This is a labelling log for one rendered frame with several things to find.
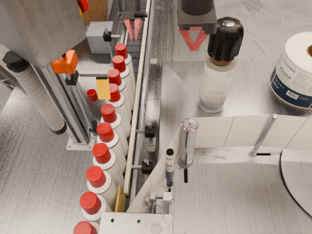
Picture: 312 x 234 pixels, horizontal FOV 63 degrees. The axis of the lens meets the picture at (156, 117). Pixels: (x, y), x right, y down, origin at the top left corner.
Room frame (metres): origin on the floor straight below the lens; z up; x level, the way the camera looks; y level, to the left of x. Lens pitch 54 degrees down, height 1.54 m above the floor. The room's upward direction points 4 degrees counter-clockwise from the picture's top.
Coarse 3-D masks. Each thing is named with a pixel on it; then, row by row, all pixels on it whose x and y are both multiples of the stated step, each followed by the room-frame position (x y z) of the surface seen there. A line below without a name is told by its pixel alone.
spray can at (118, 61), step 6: (114, 60) 0.52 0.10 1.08; (120, 60) 0.52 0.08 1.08; (114, 66) 0.52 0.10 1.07; (120, 66) 0.51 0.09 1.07; (126, 66) 0.54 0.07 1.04; (120, 72) 0.51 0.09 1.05; (126, 72) 0.52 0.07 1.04; (126, 78) 0.51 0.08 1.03; (126, 84) 0.51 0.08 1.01; (132, 90) 0.52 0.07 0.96; (132, 96) 0.52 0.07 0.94; (132, 102) 0.51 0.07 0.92; (132, 108) 0.51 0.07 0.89
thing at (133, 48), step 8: (144, 0) 1.17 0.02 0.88; (144, 8) 1.10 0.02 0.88; (128, 32) 0.93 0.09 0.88; (128, 40) 0.87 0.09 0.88; (128, 48) 0.82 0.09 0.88; (136, 48) 0.82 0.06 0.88; (136, 56) 0.77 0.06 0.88; (144, 56) 0.77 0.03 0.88; (136, 64) 0.73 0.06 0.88; (136, 72) 0.68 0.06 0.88; (136, 80) 0.65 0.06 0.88; (136, 128) 0.44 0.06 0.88; (128, 144) 0.38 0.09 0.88; (128, 200) 0.21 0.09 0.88
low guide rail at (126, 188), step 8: (144, 24) 0.93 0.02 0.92; (144, 32) 0.87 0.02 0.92; (144, 40) 0.82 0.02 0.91; (144, 48) 0.79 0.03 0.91; (136, 88) 0.57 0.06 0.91; (136, 96) 0.54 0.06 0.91; (136, 104) 0.50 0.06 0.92; (136, 112) 0.47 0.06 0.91; (136, 120) 0.45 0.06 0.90; (128, 152) 0.34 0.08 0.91; (128, 160) 0.31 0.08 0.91; (128, 168) 0.29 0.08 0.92; (128, 176) 0.27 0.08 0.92; (128, 184) 0.24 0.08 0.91; (128, 192) 0.23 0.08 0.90
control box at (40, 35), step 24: (0, 0) 0.28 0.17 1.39; (24, 0) 0.30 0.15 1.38; (48, 0) 0.32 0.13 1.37; (72, 0) 0.35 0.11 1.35; (0, 24) 0.31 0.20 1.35; (24, 24) 0.29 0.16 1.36; (48, 24) 0.31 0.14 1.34; (72, 24) 0.34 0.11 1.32; (24, 48) 0.29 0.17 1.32; (48, 48) 0.30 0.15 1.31
